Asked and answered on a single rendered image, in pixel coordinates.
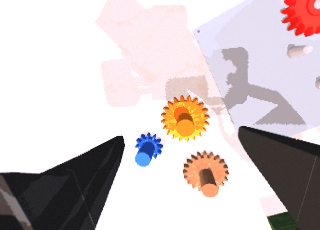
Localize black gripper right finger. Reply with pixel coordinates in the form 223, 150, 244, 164
238, 126, 320, 230

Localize small blue gear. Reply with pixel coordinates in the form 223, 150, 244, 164
135, 132, 163, 167

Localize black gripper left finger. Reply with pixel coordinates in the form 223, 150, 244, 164
0, 135, 125, 230

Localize red gear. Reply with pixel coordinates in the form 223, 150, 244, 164
282, 0, 320, 37

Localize orange gear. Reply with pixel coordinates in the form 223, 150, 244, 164
161, 95, 210, 142
183, 151, 229, 198

